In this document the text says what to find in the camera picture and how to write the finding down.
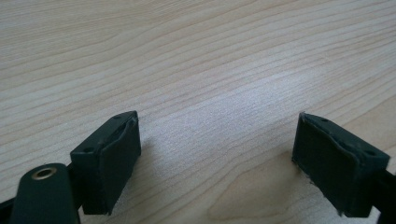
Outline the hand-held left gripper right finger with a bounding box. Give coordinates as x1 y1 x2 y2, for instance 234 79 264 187
291 112 390 218

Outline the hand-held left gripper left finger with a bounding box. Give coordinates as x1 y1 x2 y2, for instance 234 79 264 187
69 110 142 217

